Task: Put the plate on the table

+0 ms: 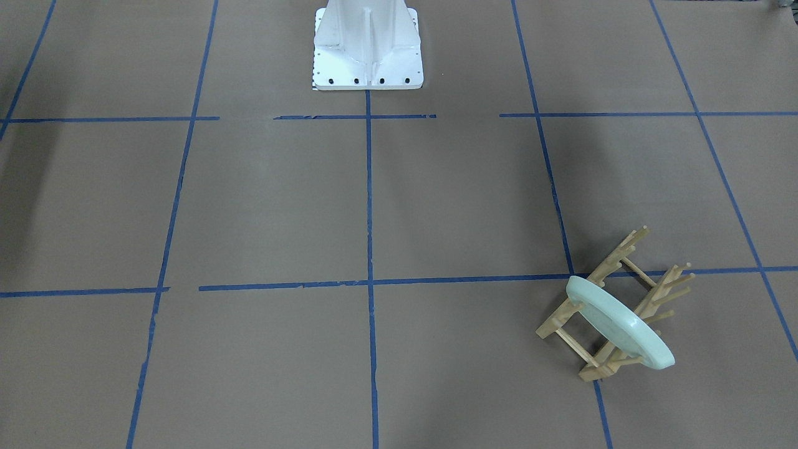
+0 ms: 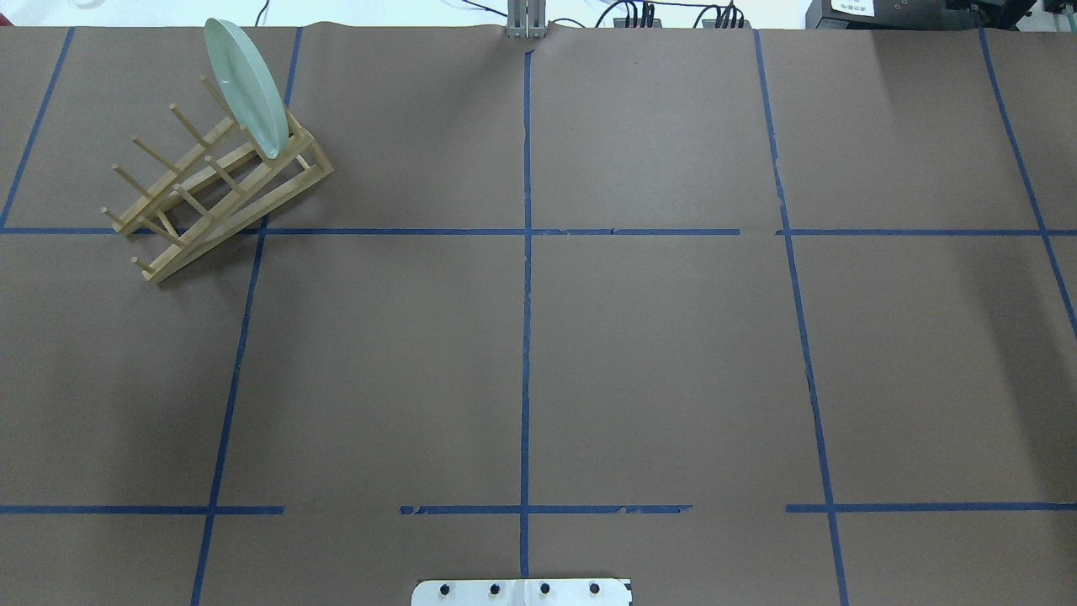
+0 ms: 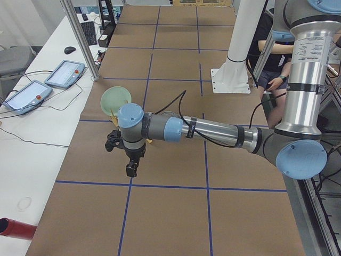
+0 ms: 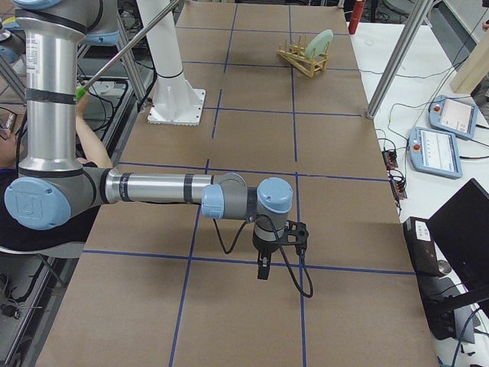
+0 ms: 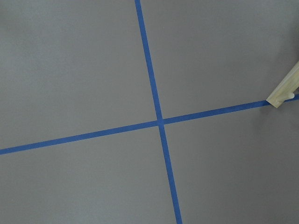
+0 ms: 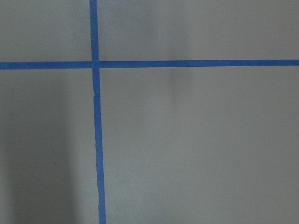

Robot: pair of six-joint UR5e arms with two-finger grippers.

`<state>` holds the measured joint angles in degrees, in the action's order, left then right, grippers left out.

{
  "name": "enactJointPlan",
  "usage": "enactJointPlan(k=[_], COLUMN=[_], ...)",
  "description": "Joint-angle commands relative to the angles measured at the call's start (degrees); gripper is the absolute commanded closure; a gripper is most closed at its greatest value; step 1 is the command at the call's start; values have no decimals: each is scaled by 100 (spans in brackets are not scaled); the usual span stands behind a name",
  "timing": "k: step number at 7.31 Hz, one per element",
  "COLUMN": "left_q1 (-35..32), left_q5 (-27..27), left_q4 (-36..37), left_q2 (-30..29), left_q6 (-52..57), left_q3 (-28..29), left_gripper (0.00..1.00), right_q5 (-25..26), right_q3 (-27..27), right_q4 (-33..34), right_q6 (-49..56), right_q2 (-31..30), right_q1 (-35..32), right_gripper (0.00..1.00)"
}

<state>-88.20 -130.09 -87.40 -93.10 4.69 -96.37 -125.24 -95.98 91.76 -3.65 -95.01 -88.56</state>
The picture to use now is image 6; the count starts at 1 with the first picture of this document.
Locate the blue tape line lengthwise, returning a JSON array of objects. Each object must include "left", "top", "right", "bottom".
[{"left": 89, "top": 0, "right": 106, "bottom": 224}]

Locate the blue tape line crosswise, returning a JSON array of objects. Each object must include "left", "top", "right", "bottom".
[{"left": 0, "top": 59, "right": 299, "bottom": 70}]

